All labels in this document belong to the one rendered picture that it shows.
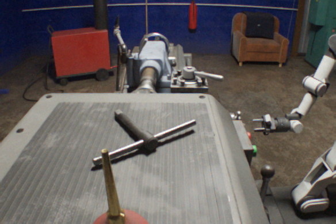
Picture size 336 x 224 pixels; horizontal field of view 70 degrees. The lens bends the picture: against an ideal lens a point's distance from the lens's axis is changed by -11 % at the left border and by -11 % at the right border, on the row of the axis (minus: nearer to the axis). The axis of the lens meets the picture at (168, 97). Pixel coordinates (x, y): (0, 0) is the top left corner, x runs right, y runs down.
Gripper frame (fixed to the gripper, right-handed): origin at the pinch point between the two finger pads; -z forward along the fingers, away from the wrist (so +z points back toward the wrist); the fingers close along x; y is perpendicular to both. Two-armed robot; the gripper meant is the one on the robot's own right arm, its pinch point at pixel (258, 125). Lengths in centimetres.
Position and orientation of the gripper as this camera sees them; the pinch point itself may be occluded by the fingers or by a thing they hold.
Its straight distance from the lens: 160.9
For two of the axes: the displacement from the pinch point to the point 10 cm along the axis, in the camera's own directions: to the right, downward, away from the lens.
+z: 10.0, 0.0, -0.1
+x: -0.1, 8.4, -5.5
